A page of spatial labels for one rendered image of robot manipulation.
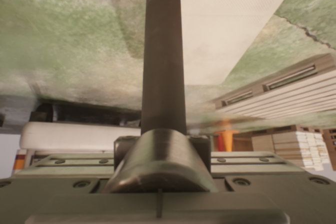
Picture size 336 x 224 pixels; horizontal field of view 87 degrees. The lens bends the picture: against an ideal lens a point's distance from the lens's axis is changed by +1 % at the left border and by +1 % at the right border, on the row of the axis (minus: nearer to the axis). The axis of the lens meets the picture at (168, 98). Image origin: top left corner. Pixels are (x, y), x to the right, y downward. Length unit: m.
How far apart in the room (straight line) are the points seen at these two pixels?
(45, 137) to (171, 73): 1.88
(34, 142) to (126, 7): 1.51
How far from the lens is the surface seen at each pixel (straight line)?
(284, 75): 1.68
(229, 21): 0.68
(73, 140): 1.96
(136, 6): 0.89
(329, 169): 8.69
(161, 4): 0.20
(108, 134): 1.99
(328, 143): 5.54
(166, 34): 0.17
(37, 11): 1.06
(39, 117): 2.22
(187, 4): 0.60
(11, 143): 6.00
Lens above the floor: 0.64
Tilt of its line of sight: 19 degrees down
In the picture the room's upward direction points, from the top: 179 degrees clockwise
